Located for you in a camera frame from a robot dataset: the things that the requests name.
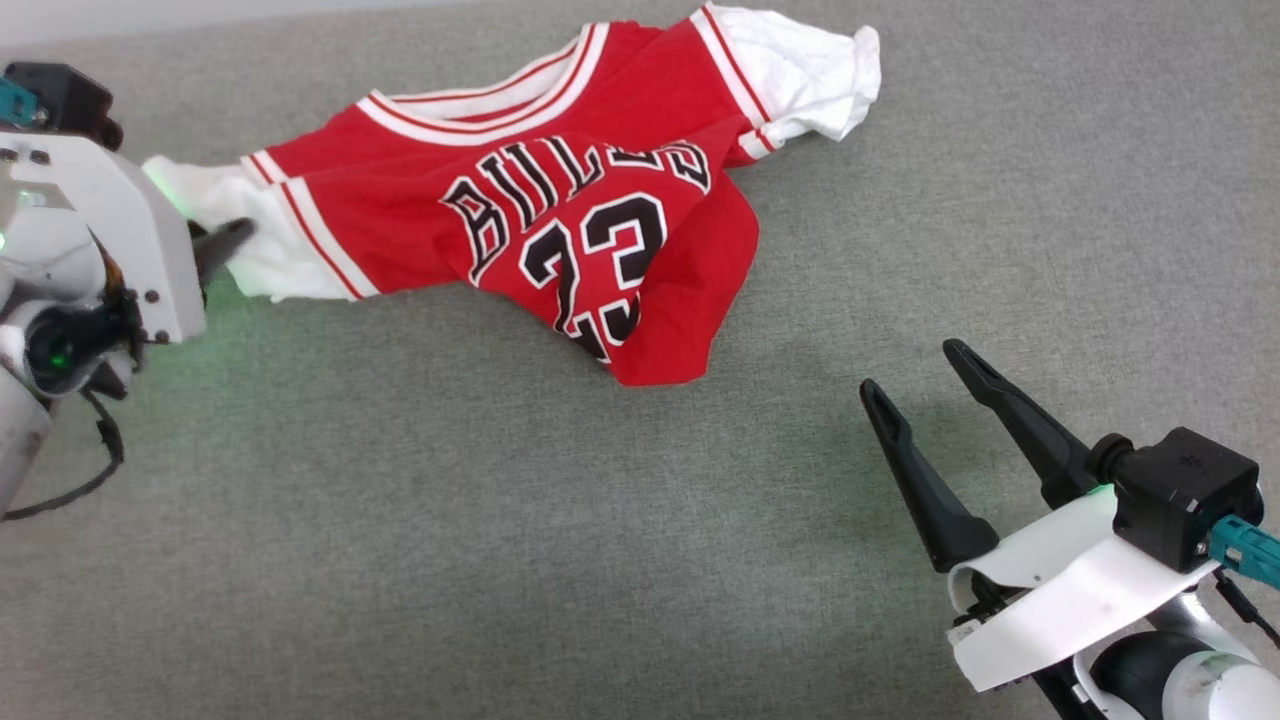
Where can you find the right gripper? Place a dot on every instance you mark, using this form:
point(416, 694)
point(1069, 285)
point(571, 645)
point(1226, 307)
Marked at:
point(1050, 610)

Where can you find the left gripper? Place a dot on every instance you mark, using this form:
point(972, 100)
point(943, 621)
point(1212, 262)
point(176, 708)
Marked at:
point(120, 230)

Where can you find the red white basketball jersey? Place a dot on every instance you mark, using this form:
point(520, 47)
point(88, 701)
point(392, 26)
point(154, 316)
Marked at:
point(640, 110)

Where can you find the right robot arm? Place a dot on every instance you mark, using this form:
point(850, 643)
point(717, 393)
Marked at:
point(1180, 680)

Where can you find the left wrist teal connector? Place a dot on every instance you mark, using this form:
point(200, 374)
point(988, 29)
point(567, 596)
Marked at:
point(15, 102)

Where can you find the wrist teal connector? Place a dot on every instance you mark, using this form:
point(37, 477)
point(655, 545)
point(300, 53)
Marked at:
point(1248, 550)
point(15, 102)

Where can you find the right wrist teal connector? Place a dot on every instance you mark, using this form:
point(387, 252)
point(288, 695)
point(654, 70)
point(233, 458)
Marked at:
point(1248, 550)

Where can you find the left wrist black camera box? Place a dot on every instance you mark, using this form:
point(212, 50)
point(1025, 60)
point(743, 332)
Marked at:
point(68, 100)

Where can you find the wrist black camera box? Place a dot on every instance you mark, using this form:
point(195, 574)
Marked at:
point(1185, 495)
point(68, 100)

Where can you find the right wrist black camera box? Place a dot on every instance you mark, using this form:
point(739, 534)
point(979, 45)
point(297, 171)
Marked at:
point(1185, 495)

